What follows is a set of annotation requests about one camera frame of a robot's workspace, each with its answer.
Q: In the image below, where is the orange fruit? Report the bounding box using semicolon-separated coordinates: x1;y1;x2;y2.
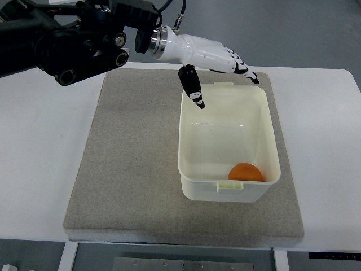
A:
228;163;264;182

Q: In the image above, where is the white plastic box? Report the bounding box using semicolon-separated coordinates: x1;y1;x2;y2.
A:
178;82;281;203

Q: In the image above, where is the small white block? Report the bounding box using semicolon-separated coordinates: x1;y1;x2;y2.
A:
2;264;17;271

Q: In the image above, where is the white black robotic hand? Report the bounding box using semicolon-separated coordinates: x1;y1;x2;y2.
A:
148;27;259;109

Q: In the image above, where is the grey metal plate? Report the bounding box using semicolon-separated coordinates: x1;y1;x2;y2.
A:
112;257;254;271

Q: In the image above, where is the grey foam mat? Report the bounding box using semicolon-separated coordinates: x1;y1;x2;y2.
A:
64;68;304;247

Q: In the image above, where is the black control panel strip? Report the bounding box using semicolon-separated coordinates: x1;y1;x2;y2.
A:
309;252;361;261

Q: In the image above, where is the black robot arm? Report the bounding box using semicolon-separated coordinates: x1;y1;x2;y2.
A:
1;1;162;86

